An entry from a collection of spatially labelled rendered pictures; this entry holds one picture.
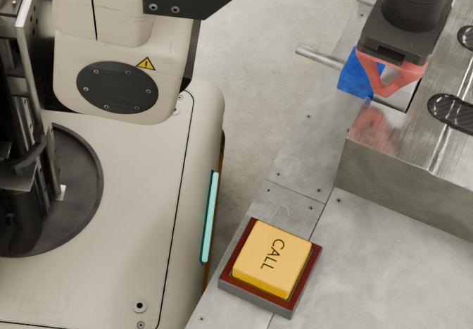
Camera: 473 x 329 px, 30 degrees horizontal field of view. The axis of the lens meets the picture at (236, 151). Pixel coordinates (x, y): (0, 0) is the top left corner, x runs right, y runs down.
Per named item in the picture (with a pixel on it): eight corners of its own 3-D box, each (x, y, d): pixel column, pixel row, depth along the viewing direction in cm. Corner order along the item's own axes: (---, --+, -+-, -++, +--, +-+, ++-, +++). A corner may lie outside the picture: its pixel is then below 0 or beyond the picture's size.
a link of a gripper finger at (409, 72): (426, 74, 92) (450, 10, 84) (405, 122, 88) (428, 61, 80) (365, 51, 93) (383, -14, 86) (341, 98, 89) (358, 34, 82)
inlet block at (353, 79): (284, 79, 95) (291, 46, 90) (302, 48, 98) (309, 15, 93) (399, 125, 93) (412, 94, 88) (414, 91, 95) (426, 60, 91)
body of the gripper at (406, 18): (453, 1, 87) (475, -57, 81) (421, 71, 81) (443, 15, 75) (391, -22, 88) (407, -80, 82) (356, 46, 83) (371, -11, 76)
